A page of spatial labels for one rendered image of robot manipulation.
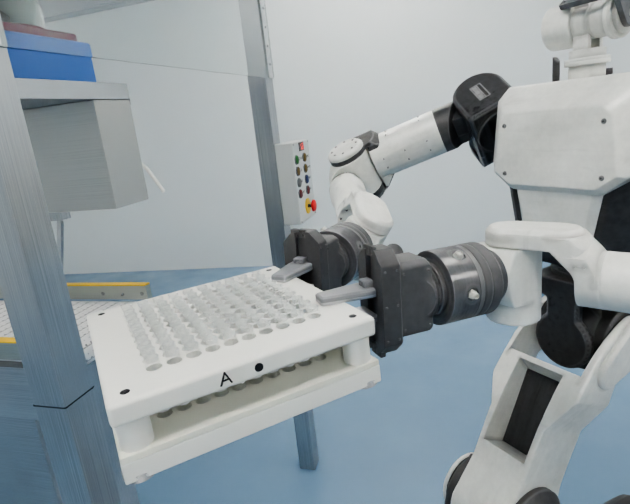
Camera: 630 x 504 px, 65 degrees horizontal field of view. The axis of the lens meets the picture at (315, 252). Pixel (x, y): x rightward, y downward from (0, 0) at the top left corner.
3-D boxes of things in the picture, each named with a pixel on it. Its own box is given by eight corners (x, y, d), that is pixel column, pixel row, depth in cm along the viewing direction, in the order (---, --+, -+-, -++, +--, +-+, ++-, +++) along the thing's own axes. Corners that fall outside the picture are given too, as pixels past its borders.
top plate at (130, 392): (111, 431, 37) (105, 408, 37) (89, 329, 58) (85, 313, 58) (377, 335, 48) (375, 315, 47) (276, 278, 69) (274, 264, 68)
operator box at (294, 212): (316, 213, 174) (308, 138, 167) (301, 224, 158) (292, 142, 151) (300, 214, 176) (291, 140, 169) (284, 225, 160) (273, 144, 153)
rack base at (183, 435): (125, 486, 38) (119, 460, 38) (99, 367, 60) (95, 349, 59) (381, 381, 49) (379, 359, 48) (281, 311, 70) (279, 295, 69)
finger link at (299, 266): (267, 281, 61) (292, 267, 66) (288, 283, 60) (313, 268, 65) (265, 268, 61) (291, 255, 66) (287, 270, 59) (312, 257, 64)
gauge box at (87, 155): (149, 198, 102) (130, 99, 97) (116, 209, 93) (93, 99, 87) (65, 204, 109) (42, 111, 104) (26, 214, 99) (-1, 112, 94)
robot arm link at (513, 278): (484, 343, 56) (560, 322, 59) (484, 251, 53) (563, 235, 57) (427, 314, 66) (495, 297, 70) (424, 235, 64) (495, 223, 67)
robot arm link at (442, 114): (445, 141, 108) (508, 115, 103) (454, 169, 102) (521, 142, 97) (428, 101, 99) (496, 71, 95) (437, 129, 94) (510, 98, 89)
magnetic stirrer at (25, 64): (103, 84, 94) (93, 34, 92) (8, 80, 75) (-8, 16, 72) (22, 97, 100) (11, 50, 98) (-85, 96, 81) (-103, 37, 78)
